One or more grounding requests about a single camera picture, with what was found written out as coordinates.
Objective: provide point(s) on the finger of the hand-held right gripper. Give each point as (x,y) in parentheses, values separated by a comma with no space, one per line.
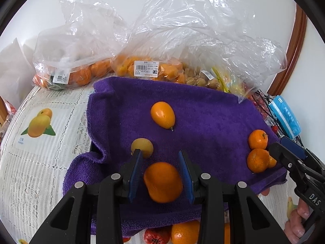
(293,147)
(284,156)

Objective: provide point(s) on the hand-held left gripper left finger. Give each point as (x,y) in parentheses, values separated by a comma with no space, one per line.
(134,176)

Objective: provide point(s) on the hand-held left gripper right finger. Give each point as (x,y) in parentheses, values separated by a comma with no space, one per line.
(186,176)

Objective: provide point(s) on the small orange kumquat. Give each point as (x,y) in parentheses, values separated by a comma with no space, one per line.
(273,161)

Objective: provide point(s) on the large mandarin orange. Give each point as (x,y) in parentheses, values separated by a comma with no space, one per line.
(162,183)

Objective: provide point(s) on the small yellow fruit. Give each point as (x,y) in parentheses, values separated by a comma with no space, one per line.
(146,146)

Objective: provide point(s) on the small red fruit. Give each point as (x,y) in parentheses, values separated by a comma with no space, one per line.
(156,235)

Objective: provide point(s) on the purple towel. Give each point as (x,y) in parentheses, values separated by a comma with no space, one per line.
(208,117)

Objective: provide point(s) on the oval orange citrus fruit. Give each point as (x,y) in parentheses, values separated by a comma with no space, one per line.
(162,114)

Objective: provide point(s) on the bag of red fruits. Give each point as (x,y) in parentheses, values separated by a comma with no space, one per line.
(261,106)

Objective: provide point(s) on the clear bag of brown fruits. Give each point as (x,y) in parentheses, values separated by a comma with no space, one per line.
(203,80)

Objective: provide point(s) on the person's right hand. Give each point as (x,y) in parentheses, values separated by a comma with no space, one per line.
(295,223)

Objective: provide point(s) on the small red tomato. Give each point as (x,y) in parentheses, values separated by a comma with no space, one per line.
(274,128)

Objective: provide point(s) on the blue tissue box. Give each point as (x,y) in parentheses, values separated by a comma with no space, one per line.
(285,117)

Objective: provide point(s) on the yellow plastic bag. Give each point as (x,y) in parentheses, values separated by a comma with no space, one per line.
(229,83)

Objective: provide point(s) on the clear bag of kumquats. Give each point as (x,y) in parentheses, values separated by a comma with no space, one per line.
(157,67)

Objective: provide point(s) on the clear bag of oranges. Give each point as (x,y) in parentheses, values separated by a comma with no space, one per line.
(76,66)

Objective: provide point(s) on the red paper bag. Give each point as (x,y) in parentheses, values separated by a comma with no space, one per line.
(10,109)

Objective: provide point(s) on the wooden chair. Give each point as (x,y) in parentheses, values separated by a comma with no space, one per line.
(2,117)

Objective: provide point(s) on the white plastic bag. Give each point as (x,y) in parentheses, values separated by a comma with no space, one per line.
(15,66)

